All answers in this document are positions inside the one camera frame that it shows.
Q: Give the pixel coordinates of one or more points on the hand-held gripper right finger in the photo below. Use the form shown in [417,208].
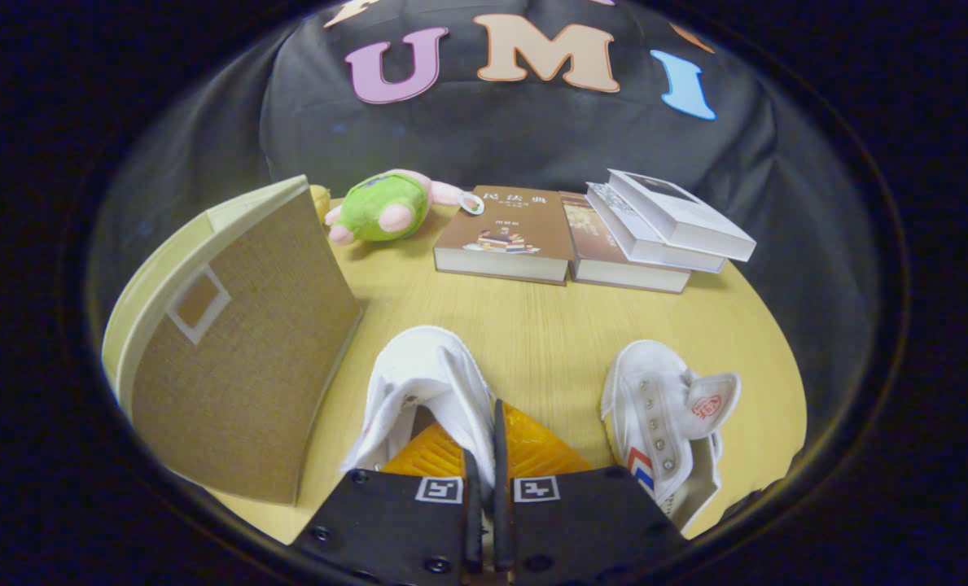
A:
[501,488]

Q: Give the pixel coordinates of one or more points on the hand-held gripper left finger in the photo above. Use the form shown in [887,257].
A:
[472,521]

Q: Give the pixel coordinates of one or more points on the plain white canvas shoe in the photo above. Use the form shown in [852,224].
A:
[427,382]

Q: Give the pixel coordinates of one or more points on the white shoe with striped side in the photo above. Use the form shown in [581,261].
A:
[663,415]

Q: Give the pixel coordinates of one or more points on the beige fabric storage box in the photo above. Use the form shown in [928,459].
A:
[239,358]

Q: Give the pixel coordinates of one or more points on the brown cover book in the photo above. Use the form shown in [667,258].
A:
[508,232]

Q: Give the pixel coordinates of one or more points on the tan cover book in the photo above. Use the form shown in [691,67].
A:
[606,252]

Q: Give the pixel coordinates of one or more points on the white patterned book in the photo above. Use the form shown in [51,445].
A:
[638,232]

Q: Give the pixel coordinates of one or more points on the green and pink plush toy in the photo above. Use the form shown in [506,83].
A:
[382,207]

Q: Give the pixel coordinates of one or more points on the white book with dark cover panel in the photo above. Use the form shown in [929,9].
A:
[679,213]

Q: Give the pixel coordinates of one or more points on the yellow plush toy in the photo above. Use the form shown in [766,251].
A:
[320,202]

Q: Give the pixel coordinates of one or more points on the black backdrop cloth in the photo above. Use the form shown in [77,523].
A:
[516,130]

